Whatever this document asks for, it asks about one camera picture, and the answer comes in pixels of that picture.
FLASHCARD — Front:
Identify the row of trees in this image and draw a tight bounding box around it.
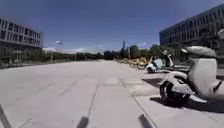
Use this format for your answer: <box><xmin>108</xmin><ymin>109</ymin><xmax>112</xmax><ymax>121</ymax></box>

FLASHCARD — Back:
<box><xmin>19</xmin><ymin>43</ymin><xmax>168</xmax><ymax>62</ymax></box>

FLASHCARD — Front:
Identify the distant tall tower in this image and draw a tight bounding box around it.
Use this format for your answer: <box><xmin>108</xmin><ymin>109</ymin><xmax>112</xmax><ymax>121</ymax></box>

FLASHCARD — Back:
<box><xmin>121</xmin><ymin>40</ymin><xmax>127</xmax><ymax>50</ymax></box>

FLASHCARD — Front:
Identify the row of yellow bicycles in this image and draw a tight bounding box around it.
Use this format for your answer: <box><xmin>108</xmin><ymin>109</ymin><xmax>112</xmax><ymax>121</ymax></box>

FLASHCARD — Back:
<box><xmin>114</xmin><ymin>56</ymin><xmax>154</xmax><ymax>70</ymax></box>

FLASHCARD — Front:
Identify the grey paved plaza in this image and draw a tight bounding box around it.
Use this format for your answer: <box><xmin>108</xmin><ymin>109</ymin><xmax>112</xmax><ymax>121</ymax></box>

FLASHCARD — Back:
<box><xmin>0</xmin><ymin>59</ymin><xmax>224</xmax><ymax>128</ymax></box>

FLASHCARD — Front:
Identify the white and blue scooter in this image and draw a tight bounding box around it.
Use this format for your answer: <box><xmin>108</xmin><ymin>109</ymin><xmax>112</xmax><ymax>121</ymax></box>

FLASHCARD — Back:
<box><xmin>145</xmin><ymin>50</ymin><xmax>176</xmax><ymax>74</ymax></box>

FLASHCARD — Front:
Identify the robot's own part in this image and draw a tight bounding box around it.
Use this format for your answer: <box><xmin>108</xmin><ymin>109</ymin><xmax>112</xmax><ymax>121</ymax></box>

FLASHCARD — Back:
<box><xmin>138</xmin><ymin>113</ymin><xmax>154</xmax><ymax>128</ymax></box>
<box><xmin>76</xmin><ymin>116</ymin><xmax>90</xmax><ymax>128</ymax></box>

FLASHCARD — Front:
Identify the dark glass building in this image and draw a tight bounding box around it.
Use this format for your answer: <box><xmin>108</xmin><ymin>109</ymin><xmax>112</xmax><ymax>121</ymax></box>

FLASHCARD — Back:
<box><xmin>158</xmin><ymin>3</ymin><xmax>224</xmax><ymax>58</ymax></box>

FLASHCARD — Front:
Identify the grey building with windows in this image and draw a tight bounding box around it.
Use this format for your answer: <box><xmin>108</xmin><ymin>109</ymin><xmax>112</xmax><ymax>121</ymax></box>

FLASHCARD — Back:
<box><xmin>0</xmin><ymin>16</ymin><xmax>45</xmax><ymax>63</ymax></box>

